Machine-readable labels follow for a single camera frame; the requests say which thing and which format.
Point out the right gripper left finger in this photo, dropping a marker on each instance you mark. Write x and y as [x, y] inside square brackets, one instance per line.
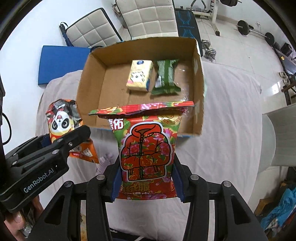
[61, 218]

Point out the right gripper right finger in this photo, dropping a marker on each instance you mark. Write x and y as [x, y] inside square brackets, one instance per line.
[234, 220]

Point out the orange panda snack bag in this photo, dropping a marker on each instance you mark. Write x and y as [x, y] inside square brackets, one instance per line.
[63, 117]

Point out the red floral snack bag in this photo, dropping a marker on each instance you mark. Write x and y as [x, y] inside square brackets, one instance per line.
[146, 135]

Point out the yellow tissue pack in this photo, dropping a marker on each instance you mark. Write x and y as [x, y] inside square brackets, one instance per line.
[140, 75]

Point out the green snack bag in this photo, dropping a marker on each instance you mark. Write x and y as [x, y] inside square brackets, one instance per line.
[164, 83]

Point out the purple soft cloth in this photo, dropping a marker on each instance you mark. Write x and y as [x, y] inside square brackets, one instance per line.
[104, 162]

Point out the person's left hand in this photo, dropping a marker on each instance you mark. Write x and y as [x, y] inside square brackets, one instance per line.
[16, 222]

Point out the blue cloth pile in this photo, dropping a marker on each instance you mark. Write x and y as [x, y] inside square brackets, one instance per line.
[276, 219]

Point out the beige table cloth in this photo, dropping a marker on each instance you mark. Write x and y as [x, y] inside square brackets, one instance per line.
[228, 149]

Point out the grey shell chair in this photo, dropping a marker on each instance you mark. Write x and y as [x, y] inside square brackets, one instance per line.
[278, 138]

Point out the blue foam mat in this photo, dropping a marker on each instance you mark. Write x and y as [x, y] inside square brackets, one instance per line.
[56, 61]

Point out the cardboard milk box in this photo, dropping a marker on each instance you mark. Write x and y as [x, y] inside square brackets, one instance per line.
[104, 77]

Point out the clear plastic wrap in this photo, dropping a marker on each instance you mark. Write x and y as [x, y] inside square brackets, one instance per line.
[183, 78]

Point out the dark wooden chair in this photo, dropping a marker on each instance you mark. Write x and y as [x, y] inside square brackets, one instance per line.
[289, 88]

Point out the white quilted chair left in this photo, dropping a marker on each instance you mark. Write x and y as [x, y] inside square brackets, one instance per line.
[93, 30]

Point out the white quilted chair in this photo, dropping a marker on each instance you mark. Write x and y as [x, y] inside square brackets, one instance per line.
[149, 18]
[93, 30]

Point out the chrome dumbbell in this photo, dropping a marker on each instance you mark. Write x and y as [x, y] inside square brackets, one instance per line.
[210, 53]

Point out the treadmill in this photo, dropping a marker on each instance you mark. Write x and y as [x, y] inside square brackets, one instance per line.
[287, 64]

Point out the barbell on floor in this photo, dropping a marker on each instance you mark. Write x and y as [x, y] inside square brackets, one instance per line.
[244, 29]

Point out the white quilted chair centre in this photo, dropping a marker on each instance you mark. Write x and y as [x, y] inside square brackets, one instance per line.
[149, 18]

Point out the black weight bench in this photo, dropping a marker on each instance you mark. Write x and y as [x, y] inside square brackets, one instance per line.
[187, 26]

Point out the white weight rack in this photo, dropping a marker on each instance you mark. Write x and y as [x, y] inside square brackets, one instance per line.
[210, 14]

